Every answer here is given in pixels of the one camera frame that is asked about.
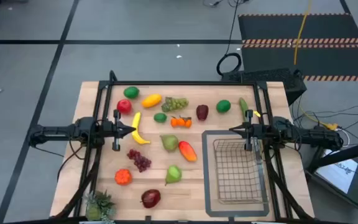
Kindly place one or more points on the maroon squarish apple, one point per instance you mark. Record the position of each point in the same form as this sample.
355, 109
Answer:
202, 112

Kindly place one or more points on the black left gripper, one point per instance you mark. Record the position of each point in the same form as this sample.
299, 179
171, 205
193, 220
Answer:
109, 130

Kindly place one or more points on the large green lime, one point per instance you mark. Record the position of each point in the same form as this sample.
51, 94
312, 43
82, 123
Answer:
131, 92
223, 106

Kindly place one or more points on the green grape bunch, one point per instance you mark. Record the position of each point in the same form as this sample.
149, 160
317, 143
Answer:
174, 104

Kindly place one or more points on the yellow banana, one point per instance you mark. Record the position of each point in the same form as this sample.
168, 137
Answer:
136, 119

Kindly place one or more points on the white printed sheet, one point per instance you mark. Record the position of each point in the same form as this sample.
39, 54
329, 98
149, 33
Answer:
337, 174

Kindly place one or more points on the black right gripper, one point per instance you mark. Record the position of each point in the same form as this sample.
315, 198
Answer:
256, 130

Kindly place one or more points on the orange tangerine cluster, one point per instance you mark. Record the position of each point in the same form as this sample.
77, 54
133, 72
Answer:
181, 122

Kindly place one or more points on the small green lime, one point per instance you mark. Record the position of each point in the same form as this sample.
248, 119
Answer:
160, 117

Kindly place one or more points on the black diagonal support beam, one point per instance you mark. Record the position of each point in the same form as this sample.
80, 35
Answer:
346, 154

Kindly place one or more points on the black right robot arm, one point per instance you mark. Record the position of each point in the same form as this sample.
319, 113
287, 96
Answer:
306, 135

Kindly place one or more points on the yellow mango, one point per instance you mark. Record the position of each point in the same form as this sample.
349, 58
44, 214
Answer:
151, 100

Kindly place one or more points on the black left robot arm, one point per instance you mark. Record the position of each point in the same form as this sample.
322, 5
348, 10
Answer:
57, 132

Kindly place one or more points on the black perforated computer case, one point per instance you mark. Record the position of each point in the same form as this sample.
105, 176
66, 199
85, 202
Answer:
269, 77

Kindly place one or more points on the red orange mango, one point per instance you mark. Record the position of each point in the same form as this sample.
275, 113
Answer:
187, 151

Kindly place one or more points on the bright red apple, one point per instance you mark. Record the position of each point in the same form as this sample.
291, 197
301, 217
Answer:
124, 106

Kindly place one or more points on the green cucumber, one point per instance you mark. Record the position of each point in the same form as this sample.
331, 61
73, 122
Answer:
242, 104

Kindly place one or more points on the black hazard-striped floor mat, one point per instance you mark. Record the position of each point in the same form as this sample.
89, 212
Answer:
291, 28
275, 60

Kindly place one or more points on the dull green pear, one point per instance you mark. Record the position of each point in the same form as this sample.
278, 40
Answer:
169, 142

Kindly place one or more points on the grey bordered placemat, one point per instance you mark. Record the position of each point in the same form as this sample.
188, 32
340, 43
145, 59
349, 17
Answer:
208, 186

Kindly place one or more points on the green succulent plant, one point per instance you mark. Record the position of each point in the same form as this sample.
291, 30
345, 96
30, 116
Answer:
99, 207

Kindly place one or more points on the red grape bunch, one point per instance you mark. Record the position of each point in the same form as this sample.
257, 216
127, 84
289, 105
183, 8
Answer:
139, 160

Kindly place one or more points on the bright green pear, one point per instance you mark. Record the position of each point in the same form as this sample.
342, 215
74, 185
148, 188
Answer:
173, 174

